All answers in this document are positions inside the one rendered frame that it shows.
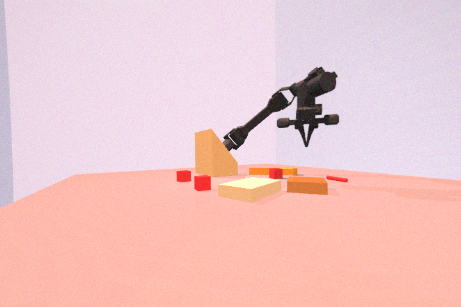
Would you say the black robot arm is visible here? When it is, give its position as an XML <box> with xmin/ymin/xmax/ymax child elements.
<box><xmin>222</xmin><ymin>67</ymin><xmax>337</xmax><ymax>151</ymax></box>

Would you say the red cube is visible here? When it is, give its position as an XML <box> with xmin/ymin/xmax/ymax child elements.
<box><xmin>194</xmin><ymin>175</ymin><xmax>211</xmax><ymax>191</ymax></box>
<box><xmin>269</xmin><ymin>168</ymin><xmax>283</xmax><ymax>179</ymax></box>
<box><xmin>177</xmin><ymin>170</ymin><xmax>191</xmax><ymax>182</ymax></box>

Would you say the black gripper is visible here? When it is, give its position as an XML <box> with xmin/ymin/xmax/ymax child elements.
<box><xmin>277</xmin><ymin>99</ymin><xmax>339</xmax><ymax>147</ymax></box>

